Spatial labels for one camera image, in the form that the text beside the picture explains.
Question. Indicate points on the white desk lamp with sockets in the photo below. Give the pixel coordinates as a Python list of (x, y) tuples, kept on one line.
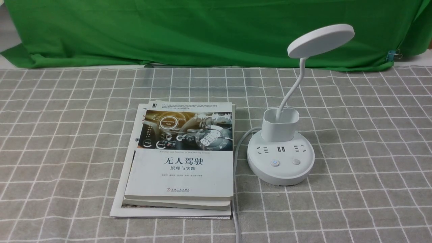
[(277, 153)]

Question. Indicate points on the top self-driving book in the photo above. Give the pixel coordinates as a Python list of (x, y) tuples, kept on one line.
[(184, 168)]

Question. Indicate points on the middle book in stack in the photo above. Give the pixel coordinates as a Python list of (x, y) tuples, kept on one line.
[(175, 203)]

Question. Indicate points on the green backdrop cloth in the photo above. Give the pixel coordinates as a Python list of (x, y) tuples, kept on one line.
[(246, 33)]

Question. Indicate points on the bottom large white book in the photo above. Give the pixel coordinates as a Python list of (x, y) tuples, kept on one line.
[(119, 209)]

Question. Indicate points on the grey checked tablecloth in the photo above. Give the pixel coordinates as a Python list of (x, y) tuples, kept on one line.
[(64, 136)]

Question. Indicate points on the blue binder clip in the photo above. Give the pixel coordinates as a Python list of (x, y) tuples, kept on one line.
[(394, 55)]

